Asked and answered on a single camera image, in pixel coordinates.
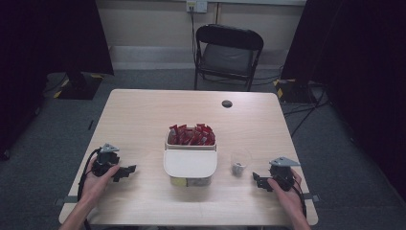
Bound black floor cables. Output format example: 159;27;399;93
282;87;331;139

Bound person's right hand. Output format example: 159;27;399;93
267;168;308;217

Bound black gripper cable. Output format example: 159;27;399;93
77;147;102;230
281;174;308;219

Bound white wall socket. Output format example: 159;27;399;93
186;0;209;14

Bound black stand base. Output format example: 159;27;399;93
273;78;318;104
56;72;105;101

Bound white box lid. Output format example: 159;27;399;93
163;149;219;179

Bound black wall socket cable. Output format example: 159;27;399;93
190;7;198;66

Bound pile of red packets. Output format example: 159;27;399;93
168;123;216;147

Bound person's left hand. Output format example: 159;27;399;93
78;158;122;207

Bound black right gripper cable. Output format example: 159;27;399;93
281;174;308;219

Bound dark curtain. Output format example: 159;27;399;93
0;0;115;161
280;0;406;203

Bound small grey packet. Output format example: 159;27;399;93
231;162;246;176

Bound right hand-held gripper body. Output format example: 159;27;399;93
268;155;302;193

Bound white storage box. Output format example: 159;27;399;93
163;126;219;188

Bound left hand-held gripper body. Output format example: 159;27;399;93
91;143;122;178

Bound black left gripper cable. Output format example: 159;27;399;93
77;147;102;230

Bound clear glass cup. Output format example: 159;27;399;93
230;148;254;178

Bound black folding chair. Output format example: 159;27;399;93
193;23;265;92

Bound grey tape strip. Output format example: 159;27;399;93
53;195;80;206
302;193;321;203

